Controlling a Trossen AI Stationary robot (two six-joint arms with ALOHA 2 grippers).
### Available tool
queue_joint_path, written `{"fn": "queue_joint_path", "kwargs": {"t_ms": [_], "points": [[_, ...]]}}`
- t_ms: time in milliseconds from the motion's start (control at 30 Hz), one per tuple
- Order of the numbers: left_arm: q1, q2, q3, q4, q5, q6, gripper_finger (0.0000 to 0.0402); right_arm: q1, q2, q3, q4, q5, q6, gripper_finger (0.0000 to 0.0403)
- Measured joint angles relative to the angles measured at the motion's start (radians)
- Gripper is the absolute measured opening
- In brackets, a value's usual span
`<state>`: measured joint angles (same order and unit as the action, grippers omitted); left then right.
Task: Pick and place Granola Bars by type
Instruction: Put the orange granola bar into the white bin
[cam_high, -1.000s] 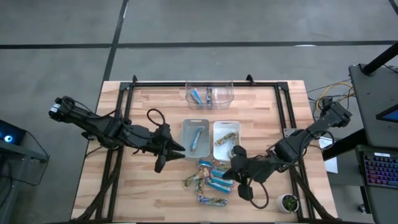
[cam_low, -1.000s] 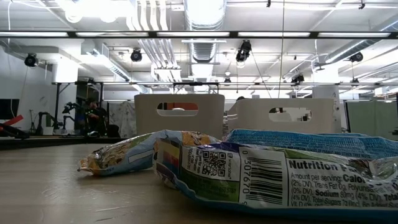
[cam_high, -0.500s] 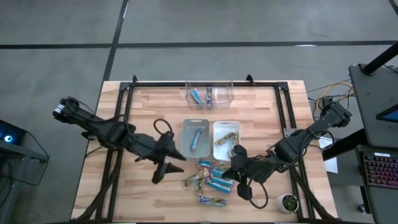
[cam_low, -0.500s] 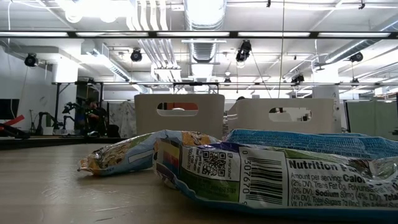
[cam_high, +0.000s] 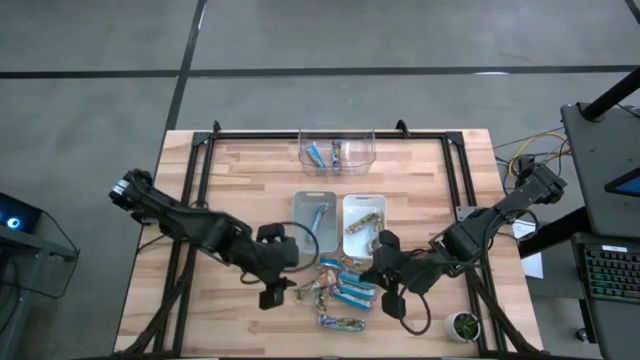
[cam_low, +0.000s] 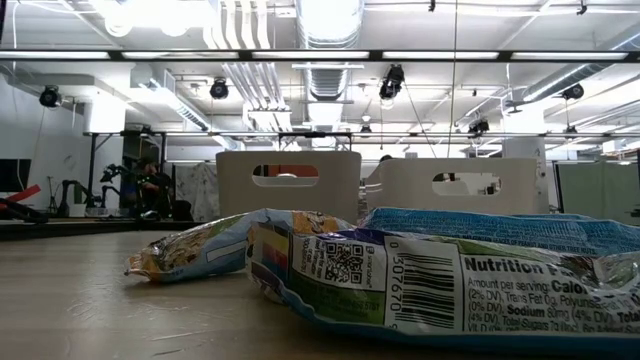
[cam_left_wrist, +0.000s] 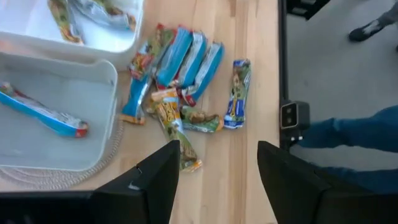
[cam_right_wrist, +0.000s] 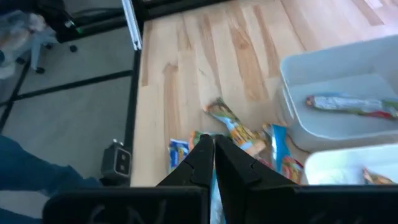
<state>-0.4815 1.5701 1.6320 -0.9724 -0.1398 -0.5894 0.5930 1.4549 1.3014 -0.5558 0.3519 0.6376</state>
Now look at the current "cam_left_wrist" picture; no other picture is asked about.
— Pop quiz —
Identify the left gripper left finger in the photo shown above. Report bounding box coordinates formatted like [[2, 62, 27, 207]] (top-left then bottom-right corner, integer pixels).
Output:
[[90, 139, 181, 224]]

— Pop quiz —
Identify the pale grey plastic bin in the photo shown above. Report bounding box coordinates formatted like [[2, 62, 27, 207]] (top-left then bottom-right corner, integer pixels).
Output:
[[0, 52, 119, 172]]

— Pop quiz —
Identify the blue green granola bar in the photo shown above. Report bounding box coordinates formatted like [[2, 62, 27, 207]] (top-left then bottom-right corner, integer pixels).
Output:
[[223, 58, 252, 130]]

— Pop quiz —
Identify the round woven rope mat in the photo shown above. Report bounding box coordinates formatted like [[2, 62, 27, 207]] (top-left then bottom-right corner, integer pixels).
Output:
[[0, 119, 125, 191]]

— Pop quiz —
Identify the black aluminium table frame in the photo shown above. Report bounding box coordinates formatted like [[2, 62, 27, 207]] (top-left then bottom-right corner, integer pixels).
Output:
[[277, 0, 332, 150]]

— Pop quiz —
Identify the person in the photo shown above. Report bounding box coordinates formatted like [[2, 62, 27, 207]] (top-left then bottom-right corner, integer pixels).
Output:
[[348, 2, 398, 44], [297, 105, 398, 194]]

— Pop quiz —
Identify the table-level camera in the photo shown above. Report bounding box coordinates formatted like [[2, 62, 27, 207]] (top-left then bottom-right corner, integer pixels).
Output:
[[279, 100, 311, 149]]

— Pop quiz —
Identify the white plastic bin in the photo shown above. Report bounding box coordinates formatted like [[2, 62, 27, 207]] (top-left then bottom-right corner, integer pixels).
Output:
[[0, 0, 146, 68]]

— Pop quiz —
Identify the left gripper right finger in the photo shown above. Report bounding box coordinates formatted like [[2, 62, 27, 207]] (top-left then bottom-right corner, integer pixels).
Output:
[[257, 140, 331, 224]]

